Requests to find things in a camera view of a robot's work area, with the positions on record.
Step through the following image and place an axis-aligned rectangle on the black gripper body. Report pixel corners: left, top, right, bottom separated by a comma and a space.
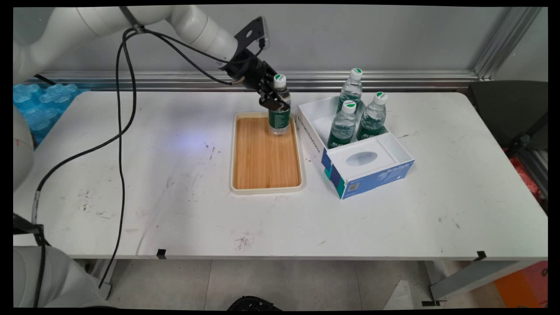
221, 49, 279, 93

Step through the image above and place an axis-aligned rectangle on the green label water bottle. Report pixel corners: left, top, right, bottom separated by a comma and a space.
339, 68, 364, 110
267, 74, 292, 136
356, 91, 389, 141
327, 100, 358, 150

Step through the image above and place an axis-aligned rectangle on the white and blue cardboard box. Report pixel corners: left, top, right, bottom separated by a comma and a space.
296, 96, 416, 200

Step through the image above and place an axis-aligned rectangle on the black round floor object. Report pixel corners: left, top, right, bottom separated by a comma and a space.
227, 296, 283, 312

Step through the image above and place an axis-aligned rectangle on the blue shrink-wrapped bottle pack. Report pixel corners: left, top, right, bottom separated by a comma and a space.
13, 83, 84, 146

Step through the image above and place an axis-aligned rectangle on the grey table leg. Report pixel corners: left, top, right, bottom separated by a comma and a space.
89, 259, 119, 301
422, 260, 539, 303

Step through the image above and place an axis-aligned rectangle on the red bag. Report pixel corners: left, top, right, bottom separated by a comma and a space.
503, 148, 544, 203

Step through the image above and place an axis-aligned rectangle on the orange box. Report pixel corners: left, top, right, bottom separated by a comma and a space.
494, 261, 548, 308

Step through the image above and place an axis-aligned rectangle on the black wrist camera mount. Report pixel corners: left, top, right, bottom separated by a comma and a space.
233, 17, 270, 52

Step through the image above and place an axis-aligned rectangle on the horizontal aluminium frame rail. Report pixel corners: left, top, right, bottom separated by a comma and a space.
37, 70, 480, 92

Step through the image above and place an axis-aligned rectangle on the black cable strap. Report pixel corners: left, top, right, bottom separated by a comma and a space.
119, 6, 146, 35

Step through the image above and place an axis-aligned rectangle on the long black cable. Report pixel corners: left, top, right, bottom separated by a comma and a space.
31, 29, 244, 307
98, 27, 268, 290

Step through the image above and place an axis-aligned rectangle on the slanted aluminium frame rail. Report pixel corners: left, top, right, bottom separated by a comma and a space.
472, 7, 544, 81

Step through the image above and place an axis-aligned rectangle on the black cable clamp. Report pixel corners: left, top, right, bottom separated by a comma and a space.
13, 213, 45, 238

